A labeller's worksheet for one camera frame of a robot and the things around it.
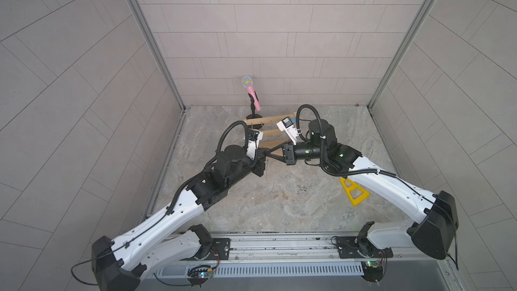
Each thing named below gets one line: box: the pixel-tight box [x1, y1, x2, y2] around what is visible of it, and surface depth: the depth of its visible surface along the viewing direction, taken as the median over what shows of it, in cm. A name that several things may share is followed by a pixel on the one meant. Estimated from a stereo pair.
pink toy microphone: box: [241, 76, 262, 112], surface depth 95 cm
